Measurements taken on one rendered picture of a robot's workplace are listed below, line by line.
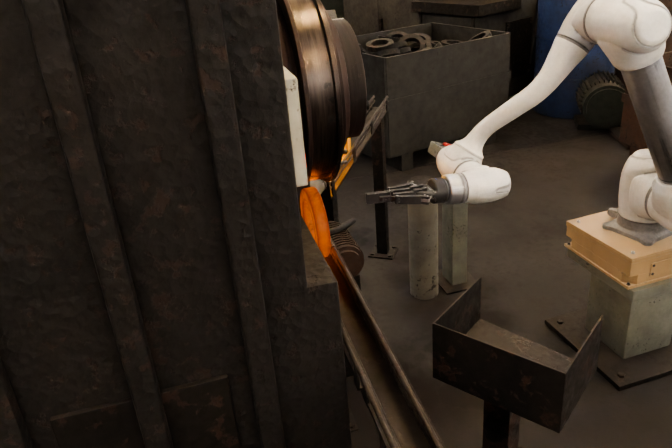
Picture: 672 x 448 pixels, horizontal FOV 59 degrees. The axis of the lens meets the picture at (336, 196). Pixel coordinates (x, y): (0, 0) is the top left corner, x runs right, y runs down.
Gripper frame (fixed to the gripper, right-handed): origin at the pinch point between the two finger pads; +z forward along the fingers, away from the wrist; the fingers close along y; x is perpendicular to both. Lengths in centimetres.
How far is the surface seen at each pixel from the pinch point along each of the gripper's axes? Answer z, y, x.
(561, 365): -18, -65, -13
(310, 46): 26, -30, 48
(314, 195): 22.0, -14.0, 8.7
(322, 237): 21.7, -20.5, 0.0
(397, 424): 21, -71, -14
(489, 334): -8, -52, -13
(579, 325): -85, 8, -65
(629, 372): -84, -19, -65
